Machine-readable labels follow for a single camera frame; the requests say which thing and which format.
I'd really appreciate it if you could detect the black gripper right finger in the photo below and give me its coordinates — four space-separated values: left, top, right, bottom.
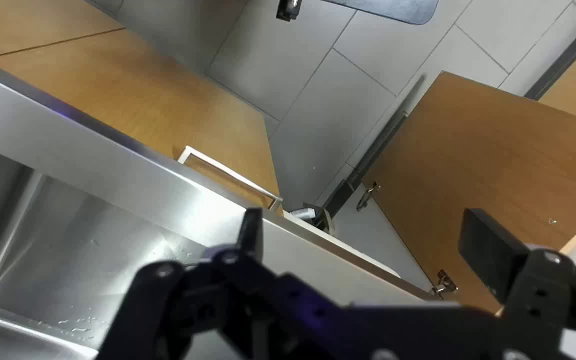
457 209 576 360

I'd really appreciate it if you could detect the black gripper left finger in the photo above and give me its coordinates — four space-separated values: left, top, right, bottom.
95 207 396 360

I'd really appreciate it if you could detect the metal door hinge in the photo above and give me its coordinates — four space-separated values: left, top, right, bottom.
356 180 382 212
432 269 460 299

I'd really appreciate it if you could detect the open wooden cabinet door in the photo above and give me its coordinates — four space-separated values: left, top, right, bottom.
360 71 576 317

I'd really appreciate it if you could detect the stainless steel sink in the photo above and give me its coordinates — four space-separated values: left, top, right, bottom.
0 55 449 360

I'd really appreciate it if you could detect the shiny metal cabinet leg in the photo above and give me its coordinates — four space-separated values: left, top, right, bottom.
283 205 333 235

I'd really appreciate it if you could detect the wooden cabinet drawer front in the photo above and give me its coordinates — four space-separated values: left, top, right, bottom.
0 0 283 211

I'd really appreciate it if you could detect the grey floor mat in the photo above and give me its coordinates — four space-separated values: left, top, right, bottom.
323 0 442 28

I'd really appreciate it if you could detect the small black object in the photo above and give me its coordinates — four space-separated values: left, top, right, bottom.
274 0 301 23

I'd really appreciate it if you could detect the white drawer handle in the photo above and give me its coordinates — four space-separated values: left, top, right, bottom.
175 145 283 207

